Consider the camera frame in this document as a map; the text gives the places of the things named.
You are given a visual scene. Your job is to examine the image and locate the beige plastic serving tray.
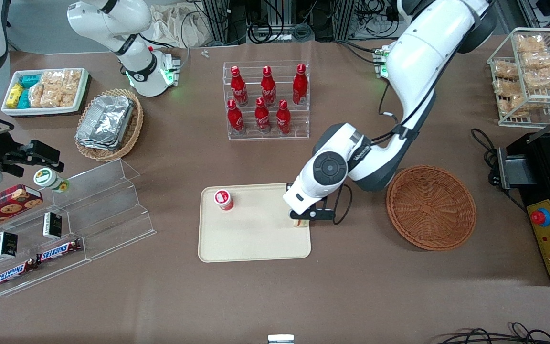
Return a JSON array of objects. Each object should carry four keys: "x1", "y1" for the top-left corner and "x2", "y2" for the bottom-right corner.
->
[{"x1": 198, "y1": 183, "x2": 312, "y2": 263}]

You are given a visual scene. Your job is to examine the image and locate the oval light wicker basket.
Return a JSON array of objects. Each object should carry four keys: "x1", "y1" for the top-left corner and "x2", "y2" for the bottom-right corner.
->
[{"x1": 74, "y1": 88, "x2": 144, "y2": 162}]

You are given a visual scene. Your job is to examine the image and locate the round brown wicker basket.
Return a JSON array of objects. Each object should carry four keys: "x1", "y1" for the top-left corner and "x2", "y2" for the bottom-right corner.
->
[{"x1": 386, "y1": 165, "x2": 477, "y2": 251}]

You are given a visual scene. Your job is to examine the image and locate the green white lidded cup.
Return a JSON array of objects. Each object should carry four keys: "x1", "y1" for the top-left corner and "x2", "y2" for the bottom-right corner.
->
[{"x1": 33, "y1": 168, "x2": 71, "y2": 194}]

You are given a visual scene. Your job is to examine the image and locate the white rectangular snack bin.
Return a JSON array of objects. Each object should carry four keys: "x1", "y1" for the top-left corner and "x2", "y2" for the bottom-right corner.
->
[{"x1": 1, "y1": 67, "x2": 90, "y2": 117}]

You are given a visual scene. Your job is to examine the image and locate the red tartan cookie box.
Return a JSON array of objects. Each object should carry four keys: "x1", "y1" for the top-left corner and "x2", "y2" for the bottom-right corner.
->
[{"x1": 0, "y1": 184, "x2": 44, "y2": 238}]

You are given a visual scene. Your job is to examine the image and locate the clear bag of rice crackers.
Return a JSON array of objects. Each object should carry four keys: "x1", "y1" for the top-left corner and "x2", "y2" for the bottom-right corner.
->
[
  {"x1": 515, "y1": 33, "x2": 546, "y2": 53},
  {"x1": 28, "y1": 84, "x2": 62, "y2": 109},
  {"x1": 40, "y1": 71, "x2": 64, "y2": 96},
  {"x1": 61, "y1": 69, "x2": 83, "y2": 108},
  {"x1": 525, "y1": 66, "x2": 550, "y2": 90},
  {"x1": 493, "y1": 61, "x2": 520, "y2": 80},
  {"x1": 493, "y1": 78, "x2": 527, "y2": 97},
  {"x1": 498, "y1": 95, "x2": 532, "y2": 118},
  {"x1": 521, "y1": 50, "x2": 550, "y2": 70}
]

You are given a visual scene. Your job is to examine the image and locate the yellow snack packet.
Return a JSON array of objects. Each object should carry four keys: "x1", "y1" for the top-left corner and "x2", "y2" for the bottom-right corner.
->
[{"x1": 7, "y1": 83, "x2": 24, "y2": 109}]

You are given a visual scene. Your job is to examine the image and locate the clear acrylic stepped shelf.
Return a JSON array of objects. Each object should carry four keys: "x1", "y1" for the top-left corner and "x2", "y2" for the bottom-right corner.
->
[
  {"x1": 0, "y1": 191, "x2": 92, "y2": 298},
  {"x1": 52, "y1": 159, "x2": 157, "y2": 262}
]

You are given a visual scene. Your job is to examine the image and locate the stacked aluminium foil trays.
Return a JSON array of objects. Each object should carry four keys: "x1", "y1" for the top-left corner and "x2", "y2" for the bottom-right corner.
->
[{"x1": 75, "y1": 94, "x2": 136, "y2": 151}]

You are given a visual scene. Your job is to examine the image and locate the small black box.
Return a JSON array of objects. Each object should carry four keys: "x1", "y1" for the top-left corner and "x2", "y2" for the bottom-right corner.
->
[
  {"x1": 42, "y1": 212, "x2": 63, "y2": 240},
  {"x1": 0, "y1": 231, "x2": 19, "y2": 259}
]

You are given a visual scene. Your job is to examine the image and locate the clear acrylic bottle rack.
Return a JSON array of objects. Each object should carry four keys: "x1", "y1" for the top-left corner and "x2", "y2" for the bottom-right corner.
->
[{"x1": 222, "y1": 60, "x2": 311, "y2": 141}]

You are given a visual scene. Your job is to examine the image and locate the red lidded small cup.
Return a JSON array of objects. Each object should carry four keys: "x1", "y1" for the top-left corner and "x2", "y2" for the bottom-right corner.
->
[{"x1": 213, "y1": 189, "x2": 234, "y2": 212}]

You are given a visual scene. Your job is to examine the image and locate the red cola bottle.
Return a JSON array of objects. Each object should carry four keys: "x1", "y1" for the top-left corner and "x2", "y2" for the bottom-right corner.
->
[
  {"x1": 227, "y1": 99, "x2": 246, "y2": 136},
  {"x1": 275, "y1": 99, "x2": 292, "y2": 136},
  {"x1": 229, "y1": 65, "x2": 249, "y2": 107},
  {"x1": 254, "y1": 97, "x2": 272, "y2": 135},
  {"x1": 260, "y1": 65, "x2": 277, "y2": 107},
  {"x1": 292, "y1": 63, "x2": 309, "y2": 106}
]

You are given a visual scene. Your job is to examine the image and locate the Snickers chocolate bar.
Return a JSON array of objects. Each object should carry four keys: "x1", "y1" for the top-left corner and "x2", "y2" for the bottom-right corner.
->
[
  {"x1": 36, "y1": 238, "x2": 83, "y2": 264},
  {"x1": 0, "y1": 258, "x2": 38, "y2": 289}
]

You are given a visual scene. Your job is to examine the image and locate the white cloth bag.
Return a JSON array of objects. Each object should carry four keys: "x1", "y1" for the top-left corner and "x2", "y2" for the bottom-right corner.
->
[{"x1": 148, "y1": 3, "x2": 210, "y2": 49}]

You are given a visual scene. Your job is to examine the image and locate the red emergency stop button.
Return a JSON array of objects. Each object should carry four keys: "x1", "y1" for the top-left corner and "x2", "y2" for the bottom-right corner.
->
[{"x1": 530, "y1": 208, "x2": 550, "y2": 228}]

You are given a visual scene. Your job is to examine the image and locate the black countertop appliance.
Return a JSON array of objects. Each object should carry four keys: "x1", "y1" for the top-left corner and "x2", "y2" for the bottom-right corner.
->
[{"x1": 497, "y1": 131, "x2": 550, "y2": 286}]

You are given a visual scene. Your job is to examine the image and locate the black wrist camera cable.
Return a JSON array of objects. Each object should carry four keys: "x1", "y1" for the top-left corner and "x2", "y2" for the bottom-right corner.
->
[{"x1": 331, "y1": 183, "x2": 354, "y2": 226}]

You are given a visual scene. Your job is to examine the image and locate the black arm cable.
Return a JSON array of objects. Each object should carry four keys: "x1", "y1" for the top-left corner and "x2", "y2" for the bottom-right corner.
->
[{"x1": 378, "y1": 79, "x2": 402, "y2": 119}]

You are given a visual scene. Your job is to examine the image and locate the aluminium frame with cables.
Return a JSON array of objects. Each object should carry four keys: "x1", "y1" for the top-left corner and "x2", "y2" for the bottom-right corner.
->
[{"x1": 201, "y1": 0, "x2": 400, "y2": 44}]

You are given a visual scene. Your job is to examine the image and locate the black power cable with plug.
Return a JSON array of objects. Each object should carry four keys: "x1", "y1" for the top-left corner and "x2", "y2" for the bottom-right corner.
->
[{"x1": 470, "y1": 128, "x2": 501, "y2": 188}]

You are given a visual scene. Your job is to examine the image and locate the thin black cable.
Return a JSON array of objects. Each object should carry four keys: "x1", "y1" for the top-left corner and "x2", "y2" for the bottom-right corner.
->
[{"x1": 503, "y1": 187, "x2": 529, "y2": 212}]

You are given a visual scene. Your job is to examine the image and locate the grey metal bracket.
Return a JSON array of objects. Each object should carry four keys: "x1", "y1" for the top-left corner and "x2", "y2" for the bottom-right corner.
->
[{"x1": 497, "y1": 147, "x2": 539, "y2": 190}]

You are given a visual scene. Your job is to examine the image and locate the black floor cables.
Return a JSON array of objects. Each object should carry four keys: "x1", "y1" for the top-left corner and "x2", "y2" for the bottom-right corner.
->
[{"x1": 434, "y1": 322, "x2": 550, "y2": 344}]

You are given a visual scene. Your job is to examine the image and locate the white wire rack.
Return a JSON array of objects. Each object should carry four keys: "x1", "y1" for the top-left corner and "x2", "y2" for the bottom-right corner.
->
[{"x1": 487, "y1": 27, "x2": 550, "y2": 128}]

